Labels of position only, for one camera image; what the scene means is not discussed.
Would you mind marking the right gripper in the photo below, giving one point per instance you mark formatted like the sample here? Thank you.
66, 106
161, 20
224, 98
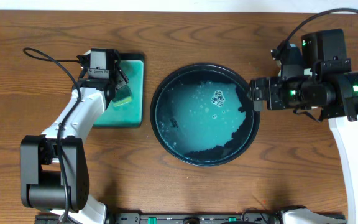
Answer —
271, 85

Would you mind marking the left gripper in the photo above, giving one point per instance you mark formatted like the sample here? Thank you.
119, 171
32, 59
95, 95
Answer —
119, 78

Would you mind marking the green scouring sponge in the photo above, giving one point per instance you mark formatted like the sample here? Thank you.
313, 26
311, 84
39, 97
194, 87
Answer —
123, 96

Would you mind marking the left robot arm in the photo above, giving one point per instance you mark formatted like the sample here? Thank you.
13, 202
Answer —
54, 173

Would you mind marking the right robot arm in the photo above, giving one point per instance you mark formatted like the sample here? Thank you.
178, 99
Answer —
342, 116

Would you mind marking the black rectangular soap tray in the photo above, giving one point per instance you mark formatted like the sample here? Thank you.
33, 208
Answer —
130, 114

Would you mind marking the round black tray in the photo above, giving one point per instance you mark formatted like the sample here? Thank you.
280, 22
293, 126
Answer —
201, 115

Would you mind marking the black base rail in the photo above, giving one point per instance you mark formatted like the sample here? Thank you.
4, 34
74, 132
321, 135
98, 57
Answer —
132, 218

